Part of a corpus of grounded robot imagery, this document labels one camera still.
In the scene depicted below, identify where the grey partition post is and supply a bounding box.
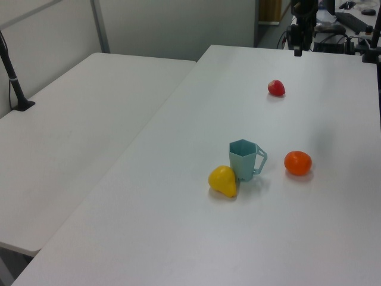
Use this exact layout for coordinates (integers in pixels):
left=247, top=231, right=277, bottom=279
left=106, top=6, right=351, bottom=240
left=90, top=0, right=111, bottom=54

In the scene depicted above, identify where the yellow toy pear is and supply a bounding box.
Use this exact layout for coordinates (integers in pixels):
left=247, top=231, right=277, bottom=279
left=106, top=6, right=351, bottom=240
left=207, top=165, right=238, bottom=198

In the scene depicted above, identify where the black electronics box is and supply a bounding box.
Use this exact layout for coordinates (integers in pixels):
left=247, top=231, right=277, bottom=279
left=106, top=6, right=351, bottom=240
left=313, top=35, right=358, bottom=56

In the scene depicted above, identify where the teal hexagonal plastic mug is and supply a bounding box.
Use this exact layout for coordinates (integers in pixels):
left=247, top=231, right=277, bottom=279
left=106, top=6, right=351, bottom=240
left=228, top=139, right=268, bottom=184

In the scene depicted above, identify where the thin black cable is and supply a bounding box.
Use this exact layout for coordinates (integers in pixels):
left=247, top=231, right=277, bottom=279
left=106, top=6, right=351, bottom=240
left=8, top=79, right=15, bottom=111

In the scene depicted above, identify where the black pole with flat base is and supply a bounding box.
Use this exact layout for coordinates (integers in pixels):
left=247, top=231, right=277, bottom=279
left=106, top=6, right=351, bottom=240
left=0, top=29, right=36, bottom=112

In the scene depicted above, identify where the white side table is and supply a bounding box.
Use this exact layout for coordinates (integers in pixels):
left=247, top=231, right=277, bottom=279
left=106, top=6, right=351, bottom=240
left=0, top=52, right=198, bottom=257

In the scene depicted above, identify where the red toy strawberry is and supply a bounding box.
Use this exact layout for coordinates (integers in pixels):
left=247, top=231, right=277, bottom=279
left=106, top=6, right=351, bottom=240
left=267, top=79, right=286, bottom=97

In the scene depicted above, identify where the black computer keyboard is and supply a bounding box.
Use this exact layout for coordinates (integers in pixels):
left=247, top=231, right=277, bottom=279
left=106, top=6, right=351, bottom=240
left=335, top=11, right=368, bottom=34

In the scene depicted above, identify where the orange toy fruit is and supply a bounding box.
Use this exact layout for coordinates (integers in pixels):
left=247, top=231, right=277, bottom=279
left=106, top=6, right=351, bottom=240
left=283, top=150, right=313, bottom=176

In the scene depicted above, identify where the black clamp stand pole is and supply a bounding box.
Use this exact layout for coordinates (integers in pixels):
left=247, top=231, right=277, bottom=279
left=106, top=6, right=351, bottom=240
left=361, top=0, right=381, bottom=64

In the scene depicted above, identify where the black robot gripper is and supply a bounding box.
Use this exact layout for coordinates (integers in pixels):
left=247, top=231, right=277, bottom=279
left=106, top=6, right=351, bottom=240
left=286, top=0, right=318, bottom=57

